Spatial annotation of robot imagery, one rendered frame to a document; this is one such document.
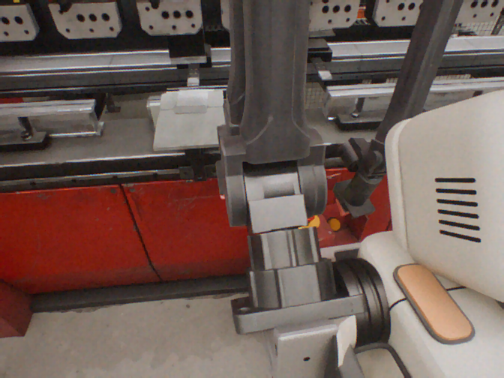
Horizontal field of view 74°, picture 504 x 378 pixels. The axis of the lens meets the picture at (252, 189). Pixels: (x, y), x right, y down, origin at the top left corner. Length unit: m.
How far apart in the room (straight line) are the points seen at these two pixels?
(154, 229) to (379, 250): 1.01
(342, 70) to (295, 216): 1.09
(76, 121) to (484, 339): 1.08
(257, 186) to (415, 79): 0.46
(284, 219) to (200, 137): 0.56
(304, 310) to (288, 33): 0.23
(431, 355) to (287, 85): 0.24
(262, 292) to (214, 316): 1.33
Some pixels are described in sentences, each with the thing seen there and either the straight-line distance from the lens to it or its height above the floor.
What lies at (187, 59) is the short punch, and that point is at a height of 1.09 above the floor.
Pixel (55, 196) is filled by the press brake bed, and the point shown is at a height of 0.74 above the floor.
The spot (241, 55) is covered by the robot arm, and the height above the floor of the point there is 1.34.
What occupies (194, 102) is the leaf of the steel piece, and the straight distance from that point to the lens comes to 0.99.
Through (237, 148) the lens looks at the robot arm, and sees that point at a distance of 0.32.
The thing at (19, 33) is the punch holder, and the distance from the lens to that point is 1.05.
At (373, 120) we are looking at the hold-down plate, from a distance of 1.15.
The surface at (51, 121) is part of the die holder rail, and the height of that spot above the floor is 0.93.
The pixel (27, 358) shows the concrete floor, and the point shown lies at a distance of 1.84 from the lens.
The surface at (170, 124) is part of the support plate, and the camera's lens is 0.91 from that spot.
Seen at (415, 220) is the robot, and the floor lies 1.26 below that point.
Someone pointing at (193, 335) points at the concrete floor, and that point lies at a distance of 1.63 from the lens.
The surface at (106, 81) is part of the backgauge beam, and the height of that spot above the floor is 0.93.
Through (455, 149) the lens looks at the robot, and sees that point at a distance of 0.28.
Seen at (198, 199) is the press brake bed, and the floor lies 0.67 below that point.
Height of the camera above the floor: 1.49
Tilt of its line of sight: 45 degrees down
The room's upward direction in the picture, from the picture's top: straight up
